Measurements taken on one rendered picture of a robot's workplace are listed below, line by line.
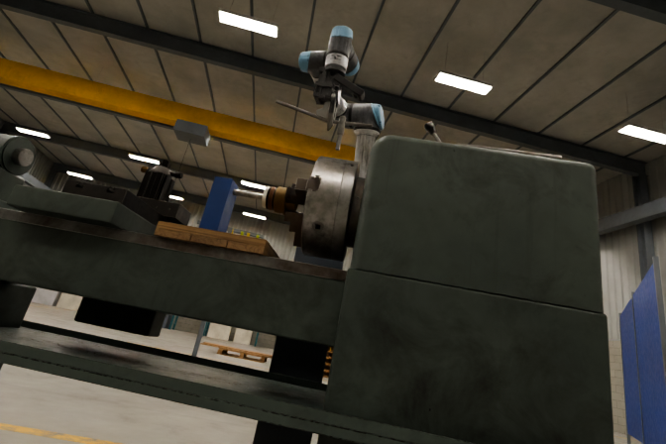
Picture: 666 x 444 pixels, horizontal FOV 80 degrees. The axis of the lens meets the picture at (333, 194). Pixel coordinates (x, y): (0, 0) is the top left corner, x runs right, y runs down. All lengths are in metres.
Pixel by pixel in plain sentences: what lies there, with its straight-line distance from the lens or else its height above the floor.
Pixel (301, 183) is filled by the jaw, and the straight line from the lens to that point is 1.15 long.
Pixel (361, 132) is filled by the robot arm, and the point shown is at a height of 1.58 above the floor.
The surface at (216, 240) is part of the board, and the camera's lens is 1.09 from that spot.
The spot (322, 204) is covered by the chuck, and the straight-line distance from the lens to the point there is 1.10.
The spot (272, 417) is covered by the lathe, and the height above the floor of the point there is 0.53.
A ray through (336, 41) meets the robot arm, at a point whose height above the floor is 1.62.
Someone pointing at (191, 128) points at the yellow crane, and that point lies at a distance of 12.44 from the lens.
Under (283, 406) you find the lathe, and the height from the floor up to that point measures 0.55.
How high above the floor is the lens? 0.68
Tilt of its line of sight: 21 degrees up
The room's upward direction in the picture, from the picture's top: 11 degrees clockwise
